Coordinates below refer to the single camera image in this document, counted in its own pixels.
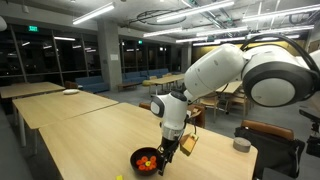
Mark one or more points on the green exit sign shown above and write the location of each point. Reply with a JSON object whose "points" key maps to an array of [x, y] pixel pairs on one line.
{"points": [[33, 29]]}

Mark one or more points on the yellow wall mural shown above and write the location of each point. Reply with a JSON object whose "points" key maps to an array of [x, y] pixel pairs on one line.
{"points": [[200, 51]]}

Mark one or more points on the yellow plastic disc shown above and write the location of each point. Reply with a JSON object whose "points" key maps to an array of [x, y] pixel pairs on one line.
{"points": [[147, 163], [119, 177]]}

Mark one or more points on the black bowl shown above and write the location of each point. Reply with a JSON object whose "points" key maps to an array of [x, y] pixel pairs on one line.
{"points": [[143, 152]]}

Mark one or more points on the grey tape roll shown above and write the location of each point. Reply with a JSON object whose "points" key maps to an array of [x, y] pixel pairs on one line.
{"points": [[241, 145]]}

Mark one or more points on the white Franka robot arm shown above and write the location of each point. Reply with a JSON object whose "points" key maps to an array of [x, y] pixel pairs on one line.
{"points": [[266, 76]]}

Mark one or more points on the open cardboard box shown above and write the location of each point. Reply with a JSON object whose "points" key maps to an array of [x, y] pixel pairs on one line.
{"points": [[198, 116]]}

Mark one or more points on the white plate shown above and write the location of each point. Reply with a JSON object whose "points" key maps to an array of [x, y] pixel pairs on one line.
{"points": [[70, 91]]}

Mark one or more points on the white paper sign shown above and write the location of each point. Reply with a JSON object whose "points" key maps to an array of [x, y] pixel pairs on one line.
{"points": [[114, 57]]}

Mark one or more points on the ceiling light strip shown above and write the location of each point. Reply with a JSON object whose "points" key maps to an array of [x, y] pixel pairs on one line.
{"points": [[195, 10], [280, 12], [94, 13], [163, 32]]}

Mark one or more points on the long blue sofa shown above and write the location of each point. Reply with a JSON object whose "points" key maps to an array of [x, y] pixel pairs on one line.
{"points": [[143, 75]]}

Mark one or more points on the low wooden bench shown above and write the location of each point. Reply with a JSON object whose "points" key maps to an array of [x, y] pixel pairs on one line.
{"points": [[126, 86]]}

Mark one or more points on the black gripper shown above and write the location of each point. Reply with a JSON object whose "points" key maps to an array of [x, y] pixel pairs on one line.
{"points": [[168, 146]]}

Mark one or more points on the brown leather chair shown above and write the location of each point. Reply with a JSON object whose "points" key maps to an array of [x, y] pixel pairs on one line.
{"points": [[270, 128]]}

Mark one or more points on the light wooden table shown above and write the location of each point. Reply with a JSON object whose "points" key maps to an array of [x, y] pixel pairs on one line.
{"points": [[60, 106], [26, 89]]}

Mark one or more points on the brown chair backrest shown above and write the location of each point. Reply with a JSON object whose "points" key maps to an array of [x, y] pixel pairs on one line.
{"points": [[145, 106]]}

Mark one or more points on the black bag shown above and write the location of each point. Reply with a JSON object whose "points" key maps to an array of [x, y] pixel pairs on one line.
{"points": [[276, 156]]}

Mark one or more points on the long wooden table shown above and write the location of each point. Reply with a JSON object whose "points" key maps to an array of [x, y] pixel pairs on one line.
{"points": [[166, 79], [230, 87]]}

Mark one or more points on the black camera tripod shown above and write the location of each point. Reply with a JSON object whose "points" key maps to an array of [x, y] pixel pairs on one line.
{"points": [[313, 140]]}

